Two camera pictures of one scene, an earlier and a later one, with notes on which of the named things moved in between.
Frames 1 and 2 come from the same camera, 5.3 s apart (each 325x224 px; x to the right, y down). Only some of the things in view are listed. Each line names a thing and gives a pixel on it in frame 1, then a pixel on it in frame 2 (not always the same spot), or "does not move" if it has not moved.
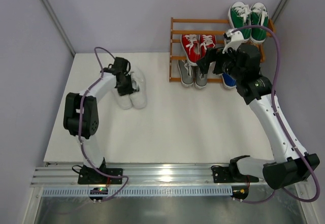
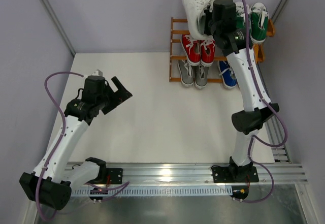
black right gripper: (218, 62) -> (208, 23)
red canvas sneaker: (206, 41) does not move
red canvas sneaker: (191, 44) does not move
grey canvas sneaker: (186, 72) does not move
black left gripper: (126, 86) -> (111, 102)
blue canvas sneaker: (228, 81) does not move
